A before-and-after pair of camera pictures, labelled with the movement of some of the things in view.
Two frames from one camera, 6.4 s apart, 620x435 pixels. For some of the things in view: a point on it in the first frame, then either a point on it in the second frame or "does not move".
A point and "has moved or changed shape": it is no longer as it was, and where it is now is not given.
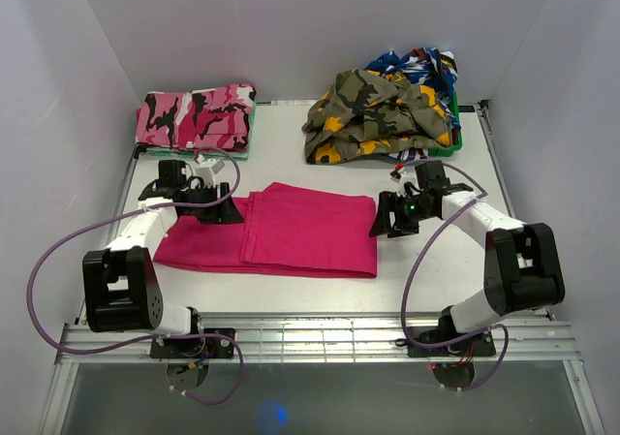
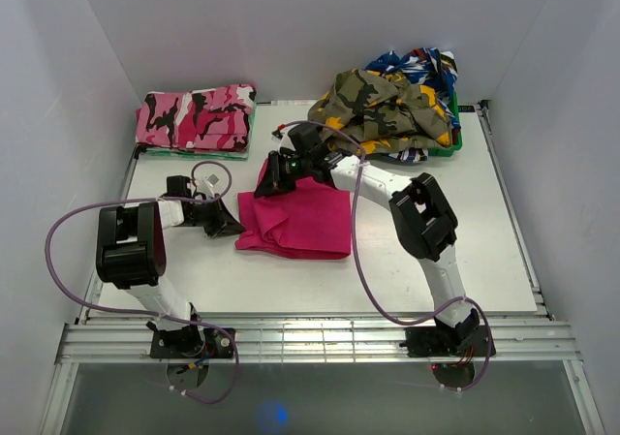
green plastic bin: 446,152 does not move
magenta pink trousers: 286,229 has moved or changed shape
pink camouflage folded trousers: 215,119 does not move
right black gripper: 388,201 -> 272,180
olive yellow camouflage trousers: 363,112 does not move
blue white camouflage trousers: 424,67 does not move
